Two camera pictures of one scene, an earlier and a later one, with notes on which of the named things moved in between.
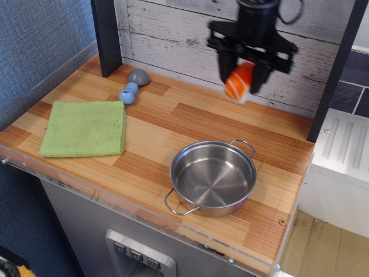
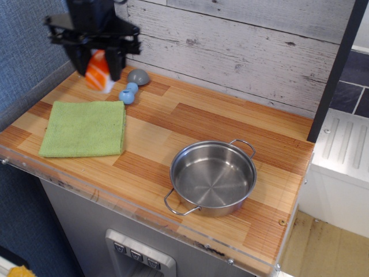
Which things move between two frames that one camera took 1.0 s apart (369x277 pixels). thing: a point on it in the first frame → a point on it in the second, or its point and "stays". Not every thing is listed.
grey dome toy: [138, 76] stays
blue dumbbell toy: [127, 96] stays
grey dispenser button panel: [129, 257] stays
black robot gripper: [252, 47] → [92, 23]
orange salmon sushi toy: [238, 81] → [98, 75]
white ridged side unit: [335, 188] stays
